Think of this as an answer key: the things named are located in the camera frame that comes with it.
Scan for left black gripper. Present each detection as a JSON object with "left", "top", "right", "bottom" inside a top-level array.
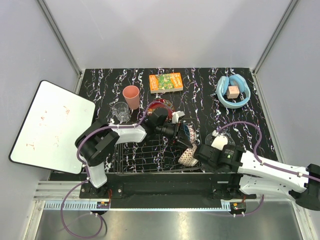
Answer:
[{"left": 155, "top": 122, "right": 193, "bottom": 151}]

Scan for blue patterned ceramic bowl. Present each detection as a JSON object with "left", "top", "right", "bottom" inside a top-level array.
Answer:
[{"left": 185, "top": 125, "right": 196, "bottom": 145}]

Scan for brown patterned ceramic bowl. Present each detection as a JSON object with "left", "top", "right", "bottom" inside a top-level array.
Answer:
[{"left": 178, "top": 144, "right": 198, "bottom": 167}]

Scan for black wire dish rack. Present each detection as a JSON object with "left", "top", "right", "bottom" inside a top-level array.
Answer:
[{"left": 105, "top": 135, "right": 202, "bottom": 175}]

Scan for red floral plate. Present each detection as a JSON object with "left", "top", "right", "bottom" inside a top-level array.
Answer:
[{"left": 147, "top": 98, "right": 175, "bottom": 121}]

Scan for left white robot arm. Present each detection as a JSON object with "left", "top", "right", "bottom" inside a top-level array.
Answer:
[{"left": 75, "top": 107, "right": 194, "bottom": 198}]

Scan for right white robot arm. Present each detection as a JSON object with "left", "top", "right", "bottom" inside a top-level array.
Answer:
[{"left": 193, "top": 144, "right": 320, "bottom": 211}]

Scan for clear glass bowl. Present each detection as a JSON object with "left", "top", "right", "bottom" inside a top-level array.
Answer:
[{"left": 204, "top": 131, "right": 236, "bottom": 151}]

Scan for orange green book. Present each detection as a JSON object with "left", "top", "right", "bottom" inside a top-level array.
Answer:
[{"left": 149, "top": 72, "right": 184, "bottom": 94}]

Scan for pink plastic cup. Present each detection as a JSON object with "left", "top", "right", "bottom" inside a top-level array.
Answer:
[{"left": 122, "top": 85, "right": 140, "bottom": 110}]

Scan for clear drinking glass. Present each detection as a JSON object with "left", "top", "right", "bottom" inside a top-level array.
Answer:
[{"left": 111, "top": 102, "right": 130, "bottom": 123}]

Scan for pink dice cube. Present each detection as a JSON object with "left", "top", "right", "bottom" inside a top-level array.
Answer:
[{"left": 226, "top": 85, "right": 240, "bottom": 99}]

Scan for light blue headphones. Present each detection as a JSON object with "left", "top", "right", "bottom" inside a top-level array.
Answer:
[{"left": 215, "top": 74, "right": 251, "bottom": 109}]

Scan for white board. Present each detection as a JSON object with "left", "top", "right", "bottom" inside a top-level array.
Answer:
[{"left": 8, "top": 80, "right": 96, "bottom": 174}]

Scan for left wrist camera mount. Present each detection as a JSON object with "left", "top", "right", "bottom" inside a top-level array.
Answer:
[{"left": 171, "top": 111, "right": 185, "bottom": 124}]

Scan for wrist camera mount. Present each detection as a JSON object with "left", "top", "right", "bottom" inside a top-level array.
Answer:
[
  {"left": 171, "top": 111, "right": 185, "bottom": 124},
  {"left": 211, "top": 130, "right": 228, "bottom": 151}
]

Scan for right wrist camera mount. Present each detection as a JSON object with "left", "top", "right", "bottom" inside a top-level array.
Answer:
[{"left": 211, "top": 130, "right": 228, "bottom": 151}]

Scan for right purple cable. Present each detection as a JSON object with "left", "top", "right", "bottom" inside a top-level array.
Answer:
[{"left": 207, "top": 121, "right": 320, "bottom": 218}]

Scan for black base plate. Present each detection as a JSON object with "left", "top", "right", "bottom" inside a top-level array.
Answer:
[{"left": 79, "top": 172, "right": 256, "bottom": 210}]

